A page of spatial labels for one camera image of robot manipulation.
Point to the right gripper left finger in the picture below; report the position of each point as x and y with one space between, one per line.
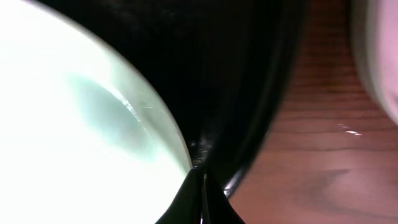
186 206

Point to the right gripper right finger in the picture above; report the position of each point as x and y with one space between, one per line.
216 207

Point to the green plate bottom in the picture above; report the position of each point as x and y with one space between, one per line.
84 136

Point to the white plate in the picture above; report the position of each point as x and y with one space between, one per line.
373 36

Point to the black round tray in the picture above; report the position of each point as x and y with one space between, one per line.
220 66

